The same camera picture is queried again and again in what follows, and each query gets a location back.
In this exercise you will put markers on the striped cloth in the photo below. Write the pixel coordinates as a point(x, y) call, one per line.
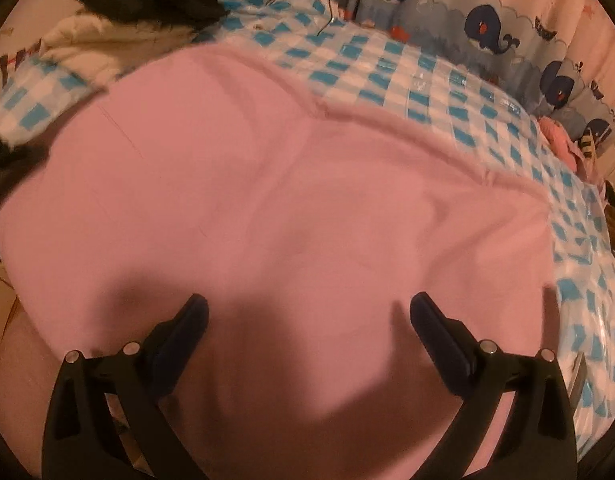
point(590, 142)

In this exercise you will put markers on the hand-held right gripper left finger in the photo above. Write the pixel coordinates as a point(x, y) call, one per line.
point(185, 330)

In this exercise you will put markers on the whale printed blue cloth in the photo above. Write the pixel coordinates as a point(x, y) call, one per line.
point(492, 25)

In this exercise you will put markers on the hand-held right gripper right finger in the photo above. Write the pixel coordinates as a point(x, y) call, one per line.
point(437, 335)

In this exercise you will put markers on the large pink garment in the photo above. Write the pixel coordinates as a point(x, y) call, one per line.
point(287, 200)

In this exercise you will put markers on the pink cloth bundle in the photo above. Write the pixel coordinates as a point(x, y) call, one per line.
point(560, 140)

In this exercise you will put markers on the white fluffy cloth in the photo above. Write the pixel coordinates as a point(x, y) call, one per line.
point(112, 50)

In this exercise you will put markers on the blue checked plastic sheet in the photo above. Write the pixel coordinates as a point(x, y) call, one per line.
point(437, 95)

